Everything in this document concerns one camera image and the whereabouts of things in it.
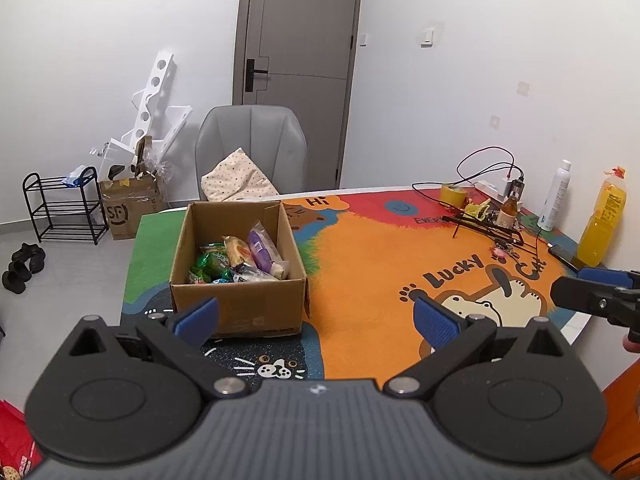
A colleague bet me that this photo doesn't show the grey door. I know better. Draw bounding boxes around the grey door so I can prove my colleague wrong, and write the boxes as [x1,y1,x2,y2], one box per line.
[232,0,363,192]

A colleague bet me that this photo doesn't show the long purple snack packet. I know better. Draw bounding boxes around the long purple snack packet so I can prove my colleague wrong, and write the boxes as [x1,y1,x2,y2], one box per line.
[248,220,291,281]

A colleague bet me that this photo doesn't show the red plastic bag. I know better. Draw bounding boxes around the red plastic bag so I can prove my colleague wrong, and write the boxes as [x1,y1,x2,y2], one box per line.
[0,400,45,480]

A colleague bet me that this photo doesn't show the dotted cream cushion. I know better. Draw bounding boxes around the dotted cream cushion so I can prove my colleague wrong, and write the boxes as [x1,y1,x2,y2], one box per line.
[200,147,280,202]

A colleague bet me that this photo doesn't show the yellow bread packet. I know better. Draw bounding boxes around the yellow bread packet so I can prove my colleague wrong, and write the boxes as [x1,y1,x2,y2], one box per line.
[223,236,253,267]

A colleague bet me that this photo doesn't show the orange chair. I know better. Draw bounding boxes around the orange chair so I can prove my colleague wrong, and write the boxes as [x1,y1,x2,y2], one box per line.
[592,360,640,476]

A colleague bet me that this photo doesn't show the white perforated rack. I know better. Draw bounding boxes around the white perforated rack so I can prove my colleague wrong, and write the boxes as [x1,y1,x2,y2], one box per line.
[90,50,193,181]

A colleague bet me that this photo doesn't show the black charging cable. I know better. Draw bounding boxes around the black charging cable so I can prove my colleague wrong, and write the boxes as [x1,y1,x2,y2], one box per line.
[412,160,525,211]

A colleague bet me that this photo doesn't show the brown shipping carton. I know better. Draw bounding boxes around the brown shipping carton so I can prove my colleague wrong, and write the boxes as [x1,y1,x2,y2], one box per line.
[99,135,168,241]

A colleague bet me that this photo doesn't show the yellow juice bottle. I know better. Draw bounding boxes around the yellow juice bottle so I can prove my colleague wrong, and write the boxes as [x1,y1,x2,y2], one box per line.
[577,166,627,267]

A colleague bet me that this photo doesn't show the black metal shoe rack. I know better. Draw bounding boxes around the black metal shoe rack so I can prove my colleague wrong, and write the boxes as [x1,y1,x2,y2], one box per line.
[22,166,110,246]

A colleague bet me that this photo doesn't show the shiny green snack packet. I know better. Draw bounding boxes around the shiny green snack packet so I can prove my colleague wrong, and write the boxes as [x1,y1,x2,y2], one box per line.
[196,252,232,280]

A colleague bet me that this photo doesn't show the brown glass bottle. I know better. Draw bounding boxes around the brown glass bottle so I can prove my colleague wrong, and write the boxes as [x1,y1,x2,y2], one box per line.
[497,191,519,231]

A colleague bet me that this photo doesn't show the white spray bottle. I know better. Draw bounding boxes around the white spray bottle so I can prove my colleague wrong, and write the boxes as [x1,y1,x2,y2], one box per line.
[539,160,572,232]

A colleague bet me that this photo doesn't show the black slipper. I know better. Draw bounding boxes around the black slipper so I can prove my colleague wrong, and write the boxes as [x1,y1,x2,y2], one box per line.
[11,242,47,275]
[1,259,30,295]

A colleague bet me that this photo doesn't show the black phone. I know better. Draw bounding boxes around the black phone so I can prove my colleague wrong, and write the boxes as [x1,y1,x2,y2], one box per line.
[547,244,586,271]

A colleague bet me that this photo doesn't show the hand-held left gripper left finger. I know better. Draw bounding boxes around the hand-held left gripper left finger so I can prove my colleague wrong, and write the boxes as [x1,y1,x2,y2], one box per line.
[65,296,251,401]

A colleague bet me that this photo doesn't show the clear white cracker packet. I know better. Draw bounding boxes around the clear white cracker packet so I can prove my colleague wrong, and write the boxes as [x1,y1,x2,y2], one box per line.
[231,263,278,283]

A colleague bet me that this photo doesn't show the black wire stand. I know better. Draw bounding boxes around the black wire stand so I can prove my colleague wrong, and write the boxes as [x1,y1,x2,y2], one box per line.
[442,212,526,246]

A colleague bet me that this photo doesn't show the thin black cable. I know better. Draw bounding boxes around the thin black cable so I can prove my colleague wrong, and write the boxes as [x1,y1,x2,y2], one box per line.
[532,230,547,271]

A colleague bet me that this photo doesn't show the black door handle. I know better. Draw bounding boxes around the black door handle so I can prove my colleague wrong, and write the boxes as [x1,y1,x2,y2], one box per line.
[245,58,269,92]

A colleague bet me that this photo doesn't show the blue plastic bag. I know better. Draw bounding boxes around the blue plastic bag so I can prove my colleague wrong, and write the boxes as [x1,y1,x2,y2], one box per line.
[62,165,92,188]

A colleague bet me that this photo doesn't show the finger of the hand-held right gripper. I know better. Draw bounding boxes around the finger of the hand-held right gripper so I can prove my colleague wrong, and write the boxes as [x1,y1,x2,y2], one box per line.
[550,276,621,317]
[577,266,633,288]

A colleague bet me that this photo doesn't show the colourful cartoon cat mat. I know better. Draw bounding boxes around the colourful cartoon cat mat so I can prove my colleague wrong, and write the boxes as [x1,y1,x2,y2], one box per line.
[120,187,581,381]

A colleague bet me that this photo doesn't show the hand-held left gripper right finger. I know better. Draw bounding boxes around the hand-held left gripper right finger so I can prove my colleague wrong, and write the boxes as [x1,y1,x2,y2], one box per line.
[382,295,576,401]

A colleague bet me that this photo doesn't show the grey padded chair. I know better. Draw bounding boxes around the grey padded chair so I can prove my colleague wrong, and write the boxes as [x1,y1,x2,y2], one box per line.
[194,105,308,202]

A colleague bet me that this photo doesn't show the cardboard box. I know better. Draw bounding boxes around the cardboard box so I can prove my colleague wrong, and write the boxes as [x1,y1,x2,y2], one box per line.
[169,200,311,340]

